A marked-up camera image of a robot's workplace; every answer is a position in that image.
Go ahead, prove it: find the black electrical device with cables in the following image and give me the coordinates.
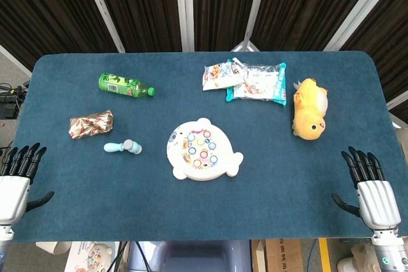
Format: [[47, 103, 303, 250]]
[[0, 82, 29, 120]]

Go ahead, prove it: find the blue-grey robot torso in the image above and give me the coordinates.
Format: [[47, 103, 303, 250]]
[[127, 240, 252, 272]]

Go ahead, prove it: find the white seal toy board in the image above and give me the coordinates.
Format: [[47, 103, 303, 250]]
[[166, 117, 245, 182]]

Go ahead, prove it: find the blue felt table cover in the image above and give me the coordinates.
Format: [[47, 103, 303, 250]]
[[9, 50, 404, 243]]

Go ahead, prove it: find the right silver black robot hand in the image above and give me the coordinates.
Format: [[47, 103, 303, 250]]
[[331, 146, 402, 231]]

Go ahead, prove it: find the green plastic drink bottle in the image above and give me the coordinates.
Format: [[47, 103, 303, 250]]
[[98, 72, 156, 99]]

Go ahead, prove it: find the yellow plush duck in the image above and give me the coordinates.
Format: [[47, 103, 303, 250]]
[[292, 77, 330, 141]]

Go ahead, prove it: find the white frame post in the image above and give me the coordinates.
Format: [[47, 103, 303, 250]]
[[323, 0, 400, 52], [173, 0, 196, 52], [230, 0, 272, 52], [78, 0, 126, 54]]

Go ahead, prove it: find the thin blue cable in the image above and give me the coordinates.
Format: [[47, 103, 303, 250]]
[[307, 238, 320, 272]]

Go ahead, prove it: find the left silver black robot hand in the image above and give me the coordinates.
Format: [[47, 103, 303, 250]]
[[0, 143, 55, 225]]

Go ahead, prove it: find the white cartoon snack bag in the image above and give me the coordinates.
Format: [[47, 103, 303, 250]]
[[202, 61, 247, 92]]

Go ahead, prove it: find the tan cardboard piece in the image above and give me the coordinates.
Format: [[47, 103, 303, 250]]
[[34, 241, 71, 254]]

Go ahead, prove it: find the brown cardboard box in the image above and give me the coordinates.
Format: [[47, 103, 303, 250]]
[[251, 239, 304, 272]]

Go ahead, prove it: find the toy box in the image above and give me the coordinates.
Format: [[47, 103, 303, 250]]
[[65, 241, 121, 272]]

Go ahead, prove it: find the crumpled gold snack wrapper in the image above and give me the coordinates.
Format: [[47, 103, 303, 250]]
[[69, 109, 115, 140]]

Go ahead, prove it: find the teal-edged clear snack bag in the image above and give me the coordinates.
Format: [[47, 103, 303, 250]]
[[225, 57, 288, 107]]

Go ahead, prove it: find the light blue toy hammer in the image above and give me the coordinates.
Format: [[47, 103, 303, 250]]
[[103, 139, 143, 155]]

